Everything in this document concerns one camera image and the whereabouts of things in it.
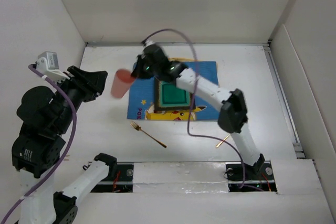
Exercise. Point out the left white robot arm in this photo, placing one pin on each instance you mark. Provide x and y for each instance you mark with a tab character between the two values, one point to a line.
47	113

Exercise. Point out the square green ceramic plate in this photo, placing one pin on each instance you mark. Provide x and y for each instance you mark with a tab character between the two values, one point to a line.
168	97

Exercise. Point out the gold spoon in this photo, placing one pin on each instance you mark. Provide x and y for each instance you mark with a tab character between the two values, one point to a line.
222	141

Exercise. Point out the blue and yellow cloth placemat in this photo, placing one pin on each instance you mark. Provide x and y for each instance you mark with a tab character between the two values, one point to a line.
141	106

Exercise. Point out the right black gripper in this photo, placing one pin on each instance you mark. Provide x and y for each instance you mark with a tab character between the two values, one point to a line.
139	71

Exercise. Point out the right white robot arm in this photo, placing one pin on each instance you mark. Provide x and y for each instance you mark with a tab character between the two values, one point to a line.
231	105

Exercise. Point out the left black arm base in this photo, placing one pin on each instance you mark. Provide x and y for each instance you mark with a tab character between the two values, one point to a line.
121	183

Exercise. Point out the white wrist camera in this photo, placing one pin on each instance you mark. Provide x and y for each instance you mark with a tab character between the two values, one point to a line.
148	42
47	65

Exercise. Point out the gold fork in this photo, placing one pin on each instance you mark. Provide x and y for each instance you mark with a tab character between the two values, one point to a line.
138	128

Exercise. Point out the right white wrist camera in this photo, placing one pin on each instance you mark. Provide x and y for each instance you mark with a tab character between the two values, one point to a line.
148	42

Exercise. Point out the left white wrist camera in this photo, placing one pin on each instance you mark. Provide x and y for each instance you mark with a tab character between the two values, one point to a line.
47	65

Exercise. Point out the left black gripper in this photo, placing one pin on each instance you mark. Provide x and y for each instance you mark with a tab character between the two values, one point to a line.
93	82

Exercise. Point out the pink plastic cup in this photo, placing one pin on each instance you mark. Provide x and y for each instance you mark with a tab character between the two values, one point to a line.
121	83

